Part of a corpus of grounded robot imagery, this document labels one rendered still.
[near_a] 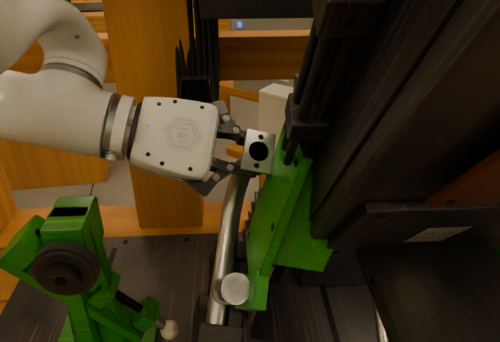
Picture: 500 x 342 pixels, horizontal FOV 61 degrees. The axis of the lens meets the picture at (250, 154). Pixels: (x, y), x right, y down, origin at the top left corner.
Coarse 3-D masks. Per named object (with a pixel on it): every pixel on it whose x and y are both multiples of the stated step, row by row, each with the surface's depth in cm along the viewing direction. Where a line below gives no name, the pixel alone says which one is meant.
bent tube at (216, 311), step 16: (256, 144) 57; (272, 144) 56; (240, 160) 59; (256, 160) 62; (272, 160) 55; (240, 176) 63; (240, 192) 65; (224, 208) 66; (240, 208) 66; (224, 224) 65; (224, 240) 64; (224, 256) 63; (224, 272) 62; (208, 304) 61; (208, 320) 60; (224, 320) 60
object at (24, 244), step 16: (32, 224) 53; (16, 240) 52; (32, 240) 52; (0, 256) 53; (16, 256) 51; (32, 256) 52; (16, 272) 53; (112, 272) 59; (96, 288) 57; (112, 288) 57; (96, 304) 57; (128, 304) 60; (144, 304) 61; (96, 320) 58; (112, 320) 58; (128, 320) 60; (144, 320) 60; (128, 336) 60
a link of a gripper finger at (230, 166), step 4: (212, 160) 54; (216, 160) 55; (220, 160) 55; (212, 164) 54; (216, 164) 54; (220, 164) 55; (224, 164) 55; (228, 164) 55; (232, 164) 55; (212, 168) 55; (216, 168) 55; (220, 168) 54; (224, 168) 55; (228, 168) 55; (232, 168) 55
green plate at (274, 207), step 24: (288, 168) 47; (264, 192) 56; (288, 192) 46; (264, 216) 54; (288, 216) 47; (264, 240) 51; (288, 240) 50; (312, 240) 50; (264, 264) 50; (288, 264) 52; (312, 264) 52
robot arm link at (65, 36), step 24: (0, 0) 36; (24, 0) 41; (48, 0) 44; (0, 24) 36; (24, 24) 39; (48, 24) 43; (72, 24) 48; (0, 48) 37; (24, 48) 40; (48, 48) 52; (72, 48) 52; (96, 48) 53; (0, 72) 39; (96, 72) 54
